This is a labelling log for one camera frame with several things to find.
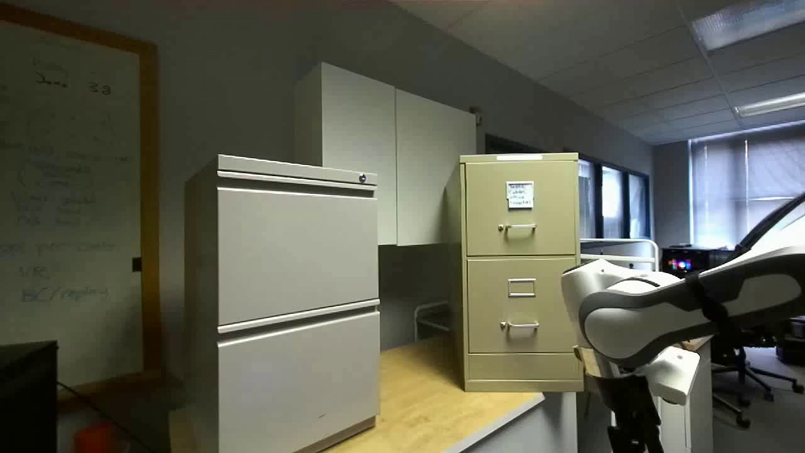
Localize narrow fluorescent ceiling light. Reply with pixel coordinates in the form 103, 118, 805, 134
732, 88, 805, 122

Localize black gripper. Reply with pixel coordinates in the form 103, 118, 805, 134
601, 373, 666, 453

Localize white pedestal wood top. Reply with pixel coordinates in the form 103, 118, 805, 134
575, 334, 717, 453

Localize black computer equipment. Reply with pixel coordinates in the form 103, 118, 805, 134
658, 241, 739, 280

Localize white cubicle partition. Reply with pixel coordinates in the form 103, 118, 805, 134
578, 237, 662, 275

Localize red round object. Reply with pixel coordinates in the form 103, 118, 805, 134
73, 421, 121, 453

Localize dark glass partition windows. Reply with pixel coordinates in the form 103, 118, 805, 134
575, 159, 654, 241

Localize beige metal filing cabinet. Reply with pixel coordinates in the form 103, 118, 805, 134
442, 151, 586, 395

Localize beige drawer with white label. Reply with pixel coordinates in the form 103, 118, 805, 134
463, 157, 581, 256

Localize black monitor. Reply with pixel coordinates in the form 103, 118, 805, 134
0, 339, 59, 453

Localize grey base cabinet wood top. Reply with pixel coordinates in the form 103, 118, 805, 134
456, 390, 581, 453

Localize black office chair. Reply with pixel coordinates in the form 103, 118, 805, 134
712, 317, 805, 431

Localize wood framed whiteboard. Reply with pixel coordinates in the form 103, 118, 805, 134
0, 3, 165, 397

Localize grey metal bracket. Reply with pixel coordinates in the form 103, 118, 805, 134
412, 299, 456, 339

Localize large fluorescent ceiling light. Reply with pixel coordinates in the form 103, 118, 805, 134
688, 0, 805, 52

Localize grey two-drawer filing cabinet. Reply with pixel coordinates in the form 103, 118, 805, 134
184, 151, 381, 453

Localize white wall cabinet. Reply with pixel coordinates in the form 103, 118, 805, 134
291, 60, 479, 250

